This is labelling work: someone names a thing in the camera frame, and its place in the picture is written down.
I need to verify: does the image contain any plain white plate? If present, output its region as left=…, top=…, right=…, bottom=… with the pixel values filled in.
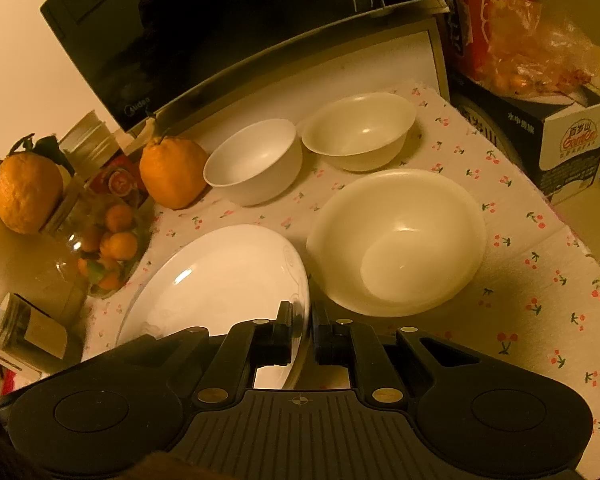
left=116, top=224, right=310, bottom=389

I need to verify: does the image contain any clear jar with dark tea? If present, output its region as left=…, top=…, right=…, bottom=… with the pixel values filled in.
left=0, top=292, right=83, bottom=374

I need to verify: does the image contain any white black cardboard box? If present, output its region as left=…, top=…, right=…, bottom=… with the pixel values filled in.
left=448, top=72, right=600, bottom=204

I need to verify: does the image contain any cherry print tablecloth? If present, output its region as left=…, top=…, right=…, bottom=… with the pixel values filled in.
left=85, top=81, right=600, bottom=479

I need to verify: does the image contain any white ceramic bowl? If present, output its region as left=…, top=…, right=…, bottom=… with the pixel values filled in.
left=204, top=118, right=303, bottom=206

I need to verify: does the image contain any large orange citrus on jar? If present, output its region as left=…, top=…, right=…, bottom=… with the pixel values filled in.
left=0, top=133, right=74, bottom=235

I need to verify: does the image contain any black microwave oven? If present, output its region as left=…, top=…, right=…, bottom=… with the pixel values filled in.
left=41, top=0, right=441, bottom=130

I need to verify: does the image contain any small cream bowl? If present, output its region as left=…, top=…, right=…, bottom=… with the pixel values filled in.
left=298, top=92, right=417, bottom=172

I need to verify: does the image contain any orange citrus on table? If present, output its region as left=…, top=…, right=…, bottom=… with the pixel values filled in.
left=140, top=136, right=208, bottom=210

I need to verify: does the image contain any glass jar with kumquats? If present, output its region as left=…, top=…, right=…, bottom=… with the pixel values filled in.
left=42, top=112, right=149, bottom=298

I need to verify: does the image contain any plastic bag of fruit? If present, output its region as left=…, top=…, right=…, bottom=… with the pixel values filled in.
left=477, top=0, right=598, bottom=99

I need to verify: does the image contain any large cream bowl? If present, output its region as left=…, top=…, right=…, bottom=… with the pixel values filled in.
left=306, top=169, right=486, bottom=318

